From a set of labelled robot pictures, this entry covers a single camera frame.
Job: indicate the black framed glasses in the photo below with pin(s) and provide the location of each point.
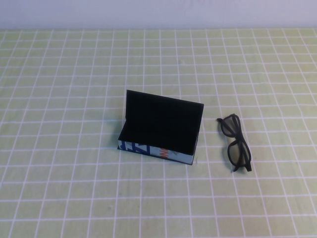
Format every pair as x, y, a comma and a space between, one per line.
238, 138

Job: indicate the black printed glasses case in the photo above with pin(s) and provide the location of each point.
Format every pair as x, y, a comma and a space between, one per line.
161, 119

